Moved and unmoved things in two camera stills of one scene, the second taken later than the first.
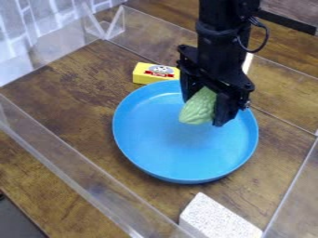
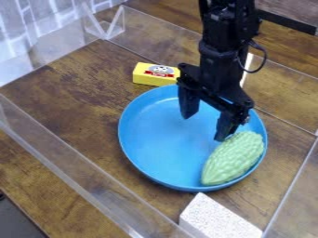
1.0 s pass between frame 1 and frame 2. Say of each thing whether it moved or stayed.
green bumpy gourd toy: moved
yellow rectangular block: stayed
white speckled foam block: stayed
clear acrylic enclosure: stayed
